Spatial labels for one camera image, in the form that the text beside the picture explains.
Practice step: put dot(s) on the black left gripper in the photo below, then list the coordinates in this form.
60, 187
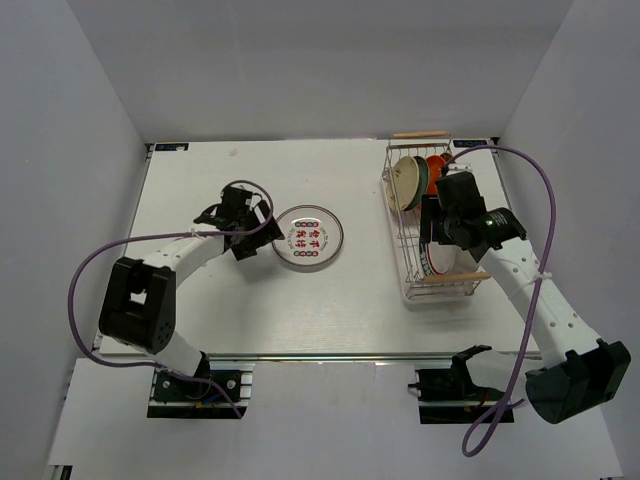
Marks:
266, 232

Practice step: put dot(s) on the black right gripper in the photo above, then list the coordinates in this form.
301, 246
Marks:
430, 209

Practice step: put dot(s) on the white plate green red rim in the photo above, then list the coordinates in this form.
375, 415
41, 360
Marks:
437, 259

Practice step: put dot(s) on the white plate red chinese characters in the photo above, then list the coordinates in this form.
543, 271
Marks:
313, 237

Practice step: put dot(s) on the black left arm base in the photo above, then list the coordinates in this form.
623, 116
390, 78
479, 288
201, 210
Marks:
177, 399

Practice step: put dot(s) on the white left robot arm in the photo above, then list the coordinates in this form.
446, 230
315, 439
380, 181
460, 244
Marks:
140, 305

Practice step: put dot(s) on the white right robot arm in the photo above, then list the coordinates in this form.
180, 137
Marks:
580, 370

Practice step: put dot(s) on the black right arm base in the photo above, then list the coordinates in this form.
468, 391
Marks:
474, 381

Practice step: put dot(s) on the plain white bowl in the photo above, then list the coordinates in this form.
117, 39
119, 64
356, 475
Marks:
465, 264

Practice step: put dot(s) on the dark green plate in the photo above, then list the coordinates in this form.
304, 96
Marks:
424, 178

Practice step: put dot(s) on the orange plate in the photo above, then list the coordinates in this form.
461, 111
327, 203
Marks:
435, 164

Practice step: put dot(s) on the cream plate with print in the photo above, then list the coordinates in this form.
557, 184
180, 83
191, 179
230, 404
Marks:
404, 182

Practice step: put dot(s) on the white wire dish rack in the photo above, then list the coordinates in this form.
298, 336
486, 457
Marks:
404, 227

